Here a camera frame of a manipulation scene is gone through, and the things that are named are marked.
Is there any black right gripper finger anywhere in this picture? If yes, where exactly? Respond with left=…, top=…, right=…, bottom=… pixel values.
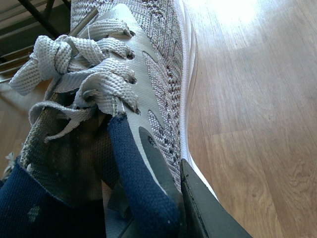
left=180, top=159, right=251, bottom=238

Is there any grey knit sneaker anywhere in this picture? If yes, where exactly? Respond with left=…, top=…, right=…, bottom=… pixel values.
left=0, top=0, right=220, bottom=238

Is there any black metal shoe rack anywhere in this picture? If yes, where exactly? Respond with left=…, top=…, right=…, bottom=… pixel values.
left=0, top=0, right=98, bottom=83

